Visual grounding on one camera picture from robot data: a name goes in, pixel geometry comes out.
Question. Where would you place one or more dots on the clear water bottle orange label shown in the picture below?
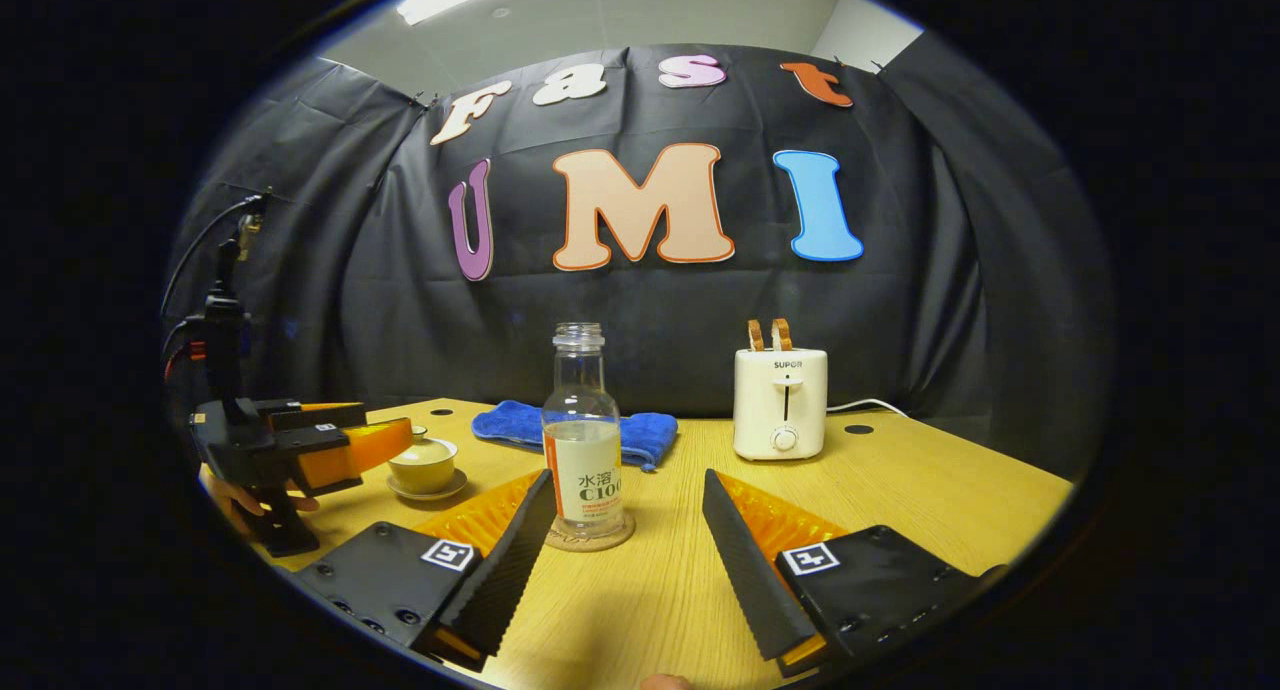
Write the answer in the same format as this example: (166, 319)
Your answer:
(583, 470)

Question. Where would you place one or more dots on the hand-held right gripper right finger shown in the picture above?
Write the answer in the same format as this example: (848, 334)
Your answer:
(755, 570)

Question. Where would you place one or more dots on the cream teacup lid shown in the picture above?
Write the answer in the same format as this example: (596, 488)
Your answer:
(422, 452)

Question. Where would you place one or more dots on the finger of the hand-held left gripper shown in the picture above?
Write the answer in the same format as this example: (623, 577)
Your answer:
(310, 415)
(350, 455)

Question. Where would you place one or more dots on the blue towel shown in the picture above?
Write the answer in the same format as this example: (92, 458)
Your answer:
(510, 425)

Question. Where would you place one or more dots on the cream teacup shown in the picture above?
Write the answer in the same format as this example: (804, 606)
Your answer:
(422, 475)

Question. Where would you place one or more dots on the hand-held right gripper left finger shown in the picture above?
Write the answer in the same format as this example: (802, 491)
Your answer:
(510, 570)

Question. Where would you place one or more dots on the black backdrop cloth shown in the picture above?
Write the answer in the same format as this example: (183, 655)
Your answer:
(350, 310)

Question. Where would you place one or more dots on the bread slice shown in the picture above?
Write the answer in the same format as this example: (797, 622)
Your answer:
(756, 335)
(781, 334)

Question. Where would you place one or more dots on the round cork coaster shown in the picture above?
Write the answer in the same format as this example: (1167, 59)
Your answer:
(625, 535)

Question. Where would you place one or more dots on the white toaster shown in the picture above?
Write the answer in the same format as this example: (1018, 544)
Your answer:
(780, 410)

